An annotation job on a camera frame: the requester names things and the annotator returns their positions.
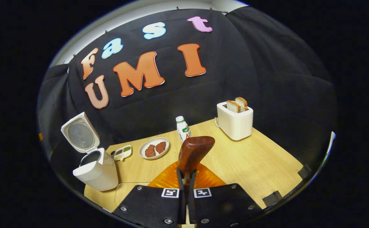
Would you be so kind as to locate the black backdrop cloth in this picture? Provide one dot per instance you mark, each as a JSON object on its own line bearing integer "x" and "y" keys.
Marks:
{"x": 241, "y": 72}

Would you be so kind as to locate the dark table edge bracket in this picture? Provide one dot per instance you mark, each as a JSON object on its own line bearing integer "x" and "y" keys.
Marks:
{"x": 272, "y": 198}
{"x": 304, "y": 171}

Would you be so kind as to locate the toast bread slice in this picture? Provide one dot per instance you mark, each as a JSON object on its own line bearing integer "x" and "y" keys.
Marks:
{"x": 242, "y": 102}
{"x": 233, "y": 107}

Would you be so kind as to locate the brown steak piece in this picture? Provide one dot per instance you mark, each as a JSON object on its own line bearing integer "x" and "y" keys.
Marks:
{"x": 150, "y": 151}
{"x": 160, "y": 147}

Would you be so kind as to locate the white green milk bottle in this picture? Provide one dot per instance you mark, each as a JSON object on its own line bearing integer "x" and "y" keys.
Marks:
{"x": 183, "y": 129}

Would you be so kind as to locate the white rice cooker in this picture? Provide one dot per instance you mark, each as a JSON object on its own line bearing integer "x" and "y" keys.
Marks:
{"x": 99, "y": 177}

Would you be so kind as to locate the white round plate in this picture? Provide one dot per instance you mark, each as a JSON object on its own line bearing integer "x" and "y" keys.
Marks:
{"x": 165, "y": 141}

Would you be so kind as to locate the white divided grain dish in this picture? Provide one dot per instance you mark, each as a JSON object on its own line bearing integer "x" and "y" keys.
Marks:
{"x": 122, "y": 153}

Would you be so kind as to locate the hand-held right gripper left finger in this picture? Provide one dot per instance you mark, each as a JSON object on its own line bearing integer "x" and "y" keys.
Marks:
{"x": 152, "y": 205}

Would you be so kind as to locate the brown wooden spoon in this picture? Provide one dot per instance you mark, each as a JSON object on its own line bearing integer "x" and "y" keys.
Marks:
{"x": 194, "y": 152}

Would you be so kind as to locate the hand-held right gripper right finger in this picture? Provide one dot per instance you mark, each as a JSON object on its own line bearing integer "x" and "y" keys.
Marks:
{"x": 222, "y": 205}

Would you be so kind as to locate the white toaster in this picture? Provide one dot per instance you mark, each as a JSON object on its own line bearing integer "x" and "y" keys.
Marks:
{"x": 235, "y": 126}

